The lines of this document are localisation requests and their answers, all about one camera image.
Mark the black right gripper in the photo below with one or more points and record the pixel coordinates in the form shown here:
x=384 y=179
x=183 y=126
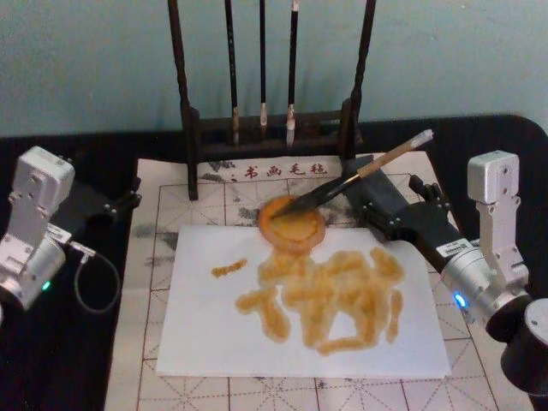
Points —
x=428 y=231

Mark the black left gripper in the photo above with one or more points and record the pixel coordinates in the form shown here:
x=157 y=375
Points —
x=83 y=207

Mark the dark wooden brush rack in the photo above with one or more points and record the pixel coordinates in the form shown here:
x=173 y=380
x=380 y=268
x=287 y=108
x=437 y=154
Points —
x=188 y=128

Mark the round orange ink dish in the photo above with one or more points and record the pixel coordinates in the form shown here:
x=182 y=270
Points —
x=295 y=233

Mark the gridded felt calligraphy mat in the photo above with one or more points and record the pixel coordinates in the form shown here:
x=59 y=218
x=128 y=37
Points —
x=128 y=342

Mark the white paper sheet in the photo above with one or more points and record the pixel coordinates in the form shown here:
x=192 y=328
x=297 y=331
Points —
x=205 y=334

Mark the hanging black calligraphy brush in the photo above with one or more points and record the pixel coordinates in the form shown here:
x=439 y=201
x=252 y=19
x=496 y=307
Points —
x=292 y=64
x=262 y=64
x=233 y=64

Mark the black table cloth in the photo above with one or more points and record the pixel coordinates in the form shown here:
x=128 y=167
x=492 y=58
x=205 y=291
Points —
x=64 y=364

